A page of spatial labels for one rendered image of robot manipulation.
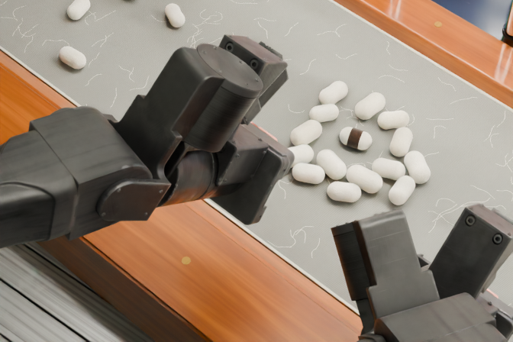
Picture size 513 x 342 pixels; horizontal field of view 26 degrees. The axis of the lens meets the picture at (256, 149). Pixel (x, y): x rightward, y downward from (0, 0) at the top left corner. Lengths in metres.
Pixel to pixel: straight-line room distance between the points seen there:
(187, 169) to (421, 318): 0.20
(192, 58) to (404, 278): 0.22
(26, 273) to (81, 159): 0.42
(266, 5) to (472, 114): 0.27
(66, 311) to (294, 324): 0.25
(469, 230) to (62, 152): 0.32
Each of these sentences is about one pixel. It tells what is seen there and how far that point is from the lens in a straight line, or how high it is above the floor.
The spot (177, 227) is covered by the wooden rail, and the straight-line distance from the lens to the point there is 1.06.
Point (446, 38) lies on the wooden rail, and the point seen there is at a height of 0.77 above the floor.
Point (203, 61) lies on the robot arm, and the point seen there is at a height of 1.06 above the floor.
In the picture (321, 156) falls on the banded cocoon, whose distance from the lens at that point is 1.11.
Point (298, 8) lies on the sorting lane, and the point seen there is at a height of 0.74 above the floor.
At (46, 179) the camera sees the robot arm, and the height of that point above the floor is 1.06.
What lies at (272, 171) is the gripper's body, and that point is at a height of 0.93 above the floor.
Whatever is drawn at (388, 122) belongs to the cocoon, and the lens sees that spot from 1.15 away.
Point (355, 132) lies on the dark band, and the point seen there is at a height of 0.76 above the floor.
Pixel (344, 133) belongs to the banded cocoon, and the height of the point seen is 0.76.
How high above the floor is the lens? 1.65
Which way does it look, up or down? 53 degrees down
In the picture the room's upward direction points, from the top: straight up
